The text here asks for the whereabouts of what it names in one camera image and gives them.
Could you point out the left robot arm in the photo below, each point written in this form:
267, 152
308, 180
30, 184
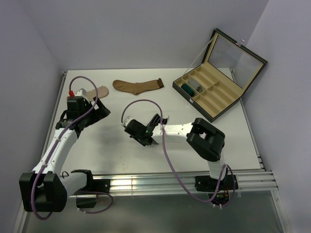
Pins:
44, 189

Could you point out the aluminium frame rail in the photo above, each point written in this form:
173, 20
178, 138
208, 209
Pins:
181, 183

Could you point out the beige red reindeer sock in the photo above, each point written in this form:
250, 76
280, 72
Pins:
102, 92

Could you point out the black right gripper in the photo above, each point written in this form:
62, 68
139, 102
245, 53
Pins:
136, 138

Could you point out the black white striped sock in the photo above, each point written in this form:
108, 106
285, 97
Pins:
157, 119

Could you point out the brown long sock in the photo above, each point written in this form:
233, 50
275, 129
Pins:
137, 88

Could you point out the green christmas bear sock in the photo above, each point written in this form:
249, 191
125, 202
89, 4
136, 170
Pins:
188, 90

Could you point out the grey striped sock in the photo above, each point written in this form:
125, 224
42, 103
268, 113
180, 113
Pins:
196, 85

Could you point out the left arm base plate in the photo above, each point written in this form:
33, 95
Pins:
98, 185

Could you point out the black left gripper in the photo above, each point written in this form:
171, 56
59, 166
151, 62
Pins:
101, 111

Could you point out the black compartment organizer box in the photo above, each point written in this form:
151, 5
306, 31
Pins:
226, 72

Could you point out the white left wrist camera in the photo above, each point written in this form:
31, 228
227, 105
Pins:
82, 93

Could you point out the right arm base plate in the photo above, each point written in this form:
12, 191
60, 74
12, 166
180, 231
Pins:
207, 184

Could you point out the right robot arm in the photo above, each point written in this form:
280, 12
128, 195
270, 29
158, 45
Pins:
203, 137

